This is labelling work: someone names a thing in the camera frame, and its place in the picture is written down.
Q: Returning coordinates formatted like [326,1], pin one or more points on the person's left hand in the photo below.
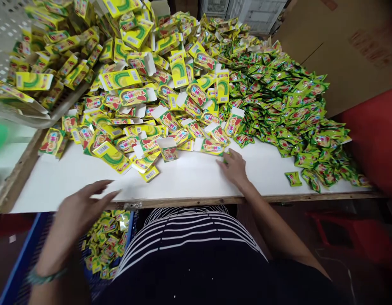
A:
[77,209]

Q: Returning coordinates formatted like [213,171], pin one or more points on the person's right hand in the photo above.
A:
[236,170]

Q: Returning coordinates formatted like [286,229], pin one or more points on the person's left fingers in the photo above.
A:
[104,194]

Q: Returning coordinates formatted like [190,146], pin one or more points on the clear plastic wrapper scrap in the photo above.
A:
[132,205]

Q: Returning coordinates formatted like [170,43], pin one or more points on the pile of green sachets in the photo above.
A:
[278,95]
[105,241]

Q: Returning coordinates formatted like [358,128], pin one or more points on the blue plastic crate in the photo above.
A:
[21,254]

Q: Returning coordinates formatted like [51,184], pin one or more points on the person's body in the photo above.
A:
[196,254]

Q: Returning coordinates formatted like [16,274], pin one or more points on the pile of yellow cartons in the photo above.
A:
[56,44]
[170,95]

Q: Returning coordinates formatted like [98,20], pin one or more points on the single green candy packet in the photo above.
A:
[226,159]
[293,178]

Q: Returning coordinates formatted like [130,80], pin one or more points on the white plastic basket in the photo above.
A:
[12,31]

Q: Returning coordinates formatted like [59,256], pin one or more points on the white plastic crates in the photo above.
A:
[246,14]

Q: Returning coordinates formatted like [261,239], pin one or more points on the red plastic stool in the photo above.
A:
[351,232]

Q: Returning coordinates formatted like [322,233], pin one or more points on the brown cardboard box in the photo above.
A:
[339,41]

